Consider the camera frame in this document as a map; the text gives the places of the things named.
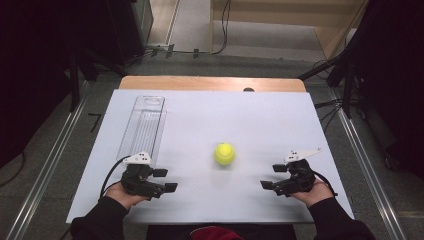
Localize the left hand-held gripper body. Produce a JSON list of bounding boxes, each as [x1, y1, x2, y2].
[[120, 151, 168, 201]]

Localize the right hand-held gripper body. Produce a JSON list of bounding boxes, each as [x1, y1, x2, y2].
[[272, 148, 323, 198]]

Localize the clear plastic tray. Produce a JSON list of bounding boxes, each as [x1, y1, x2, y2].
[[116, 95, 168, 161]]

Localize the yellow tennis ball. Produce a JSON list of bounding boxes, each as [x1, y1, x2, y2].
[[213, 142, 237, 167]]

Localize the person's left hand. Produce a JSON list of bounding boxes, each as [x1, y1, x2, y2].
[[105, 182, 150, 210]]

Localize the person's right hand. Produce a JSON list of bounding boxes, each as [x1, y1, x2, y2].
[[291, 178, 334, 208]]

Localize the person's dark clothing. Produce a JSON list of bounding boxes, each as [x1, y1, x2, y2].
[[146, 223, 298, 240]]

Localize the white board sheet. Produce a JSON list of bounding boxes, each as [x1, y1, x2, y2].
[[65, 88, 355, 225]]

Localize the wooden table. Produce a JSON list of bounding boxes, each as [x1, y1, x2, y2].
[[118, 75, 307, 93]]

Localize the black tripod stand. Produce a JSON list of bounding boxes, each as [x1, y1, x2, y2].
[[298, 49, 358, 120]]

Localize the black metal stand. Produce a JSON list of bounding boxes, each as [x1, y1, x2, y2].
[[68, 46, 128, 113]]

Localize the black curtain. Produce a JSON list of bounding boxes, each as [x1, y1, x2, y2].
[[0, 0, 114, 169], [346, 0, 424, 181]]

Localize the light wooden shelf unit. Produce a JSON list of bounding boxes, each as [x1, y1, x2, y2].
[[209, 0, 370, 61]]

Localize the dark cabinet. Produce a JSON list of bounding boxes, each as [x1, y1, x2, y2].
[[109, 0, 155, 65]]

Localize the left hand-held gripper black cable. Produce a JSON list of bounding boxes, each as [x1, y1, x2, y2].
[[99, 155, 132, 200]]

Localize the hand-held gripper black cable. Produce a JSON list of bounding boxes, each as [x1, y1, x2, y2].
[[99, 155, 132, 200], [309, 169, 339, 198]]

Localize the right hand-held gripper black cable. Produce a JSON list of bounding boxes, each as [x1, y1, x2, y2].
[[309, 169, 339, 198]]

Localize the black floor cables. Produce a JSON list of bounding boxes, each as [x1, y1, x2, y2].
[[314, 99, 346, 132]]

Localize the metal floor rail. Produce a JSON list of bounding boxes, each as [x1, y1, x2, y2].
[[5, 79, 91, 240], [328, 89, 408, 240]]

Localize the black floor cable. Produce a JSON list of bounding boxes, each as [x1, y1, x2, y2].
[[0, 151, 26, 188]]

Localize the black hanging cable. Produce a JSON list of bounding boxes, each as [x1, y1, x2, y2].
[[211, 0, 233, 56]]

